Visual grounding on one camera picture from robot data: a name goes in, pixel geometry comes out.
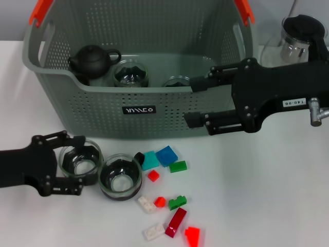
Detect grey perforated storage basket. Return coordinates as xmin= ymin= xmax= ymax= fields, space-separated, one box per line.
xmin=22 ymin=0 xmax=258 ymax=141

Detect glass pitcher with black handle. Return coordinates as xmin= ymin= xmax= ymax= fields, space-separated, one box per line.
xmin=259 ymin=14 xmax=329 ymax=69

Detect orange-red sloped brick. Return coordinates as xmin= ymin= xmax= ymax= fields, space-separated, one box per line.
xmin=184 ymin=225 xmax=201 ymax=247

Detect green notched toy brick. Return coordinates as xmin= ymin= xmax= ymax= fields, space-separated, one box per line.
xmin=168 ymin=195 xmax=188 ymax=211

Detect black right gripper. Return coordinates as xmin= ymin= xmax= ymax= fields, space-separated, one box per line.
xmin=184 ymin=56 xmax=329 ymax=136

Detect white two-stud plate brick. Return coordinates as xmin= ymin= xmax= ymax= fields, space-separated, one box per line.
xmin=143 ymin=223 xmax=166 ymax=241

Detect green sloped toy brick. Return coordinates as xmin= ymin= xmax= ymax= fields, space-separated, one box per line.
xmin=168 ymin=160 xmax=188 ymax=173

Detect teal toy brick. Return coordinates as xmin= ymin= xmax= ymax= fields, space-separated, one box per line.
xmin=141 ymin=150 xmax=160 ymax=171

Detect small red square brick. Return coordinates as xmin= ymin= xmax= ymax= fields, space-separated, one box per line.
xmin=148 ymin=169 xmax=160 ymax=183

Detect white block toy brick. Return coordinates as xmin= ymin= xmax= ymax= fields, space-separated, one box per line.
xmin=137 ymin=195 xmax=157 ymax=214

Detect black ceramic teapot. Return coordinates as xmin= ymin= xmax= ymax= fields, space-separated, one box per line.
xmin=67 ymin=45 xmax=122 ymax=79

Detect orange basket handle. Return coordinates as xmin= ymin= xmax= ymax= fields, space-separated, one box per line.
xmin=28 ymin=0 xmax=255 ymax=28

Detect blue toy brick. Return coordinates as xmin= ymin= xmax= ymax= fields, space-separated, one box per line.
xmin=155 ymin=145 xmax=179 ymax=168

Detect dark red long brick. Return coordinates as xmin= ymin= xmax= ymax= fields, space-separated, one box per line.
xmin=164 ymin=207 xmax=188 ymax=238

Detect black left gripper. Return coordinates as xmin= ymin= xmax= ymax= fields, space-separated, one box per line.
xmin=0 ymin=130 xmax=100 ymax=198

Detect glass teacup with black sleeve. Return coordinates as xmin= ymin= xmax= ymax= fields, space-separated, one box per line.
xmin=113 ymin=59 xmax=150 ymax=88
xmin=99 ymin=151 xmax=146 ymax=202
xmin=161 ymin=75 xmax=192 ymax=87
xmin=58 ymin=138 xmax=104 ymax=185

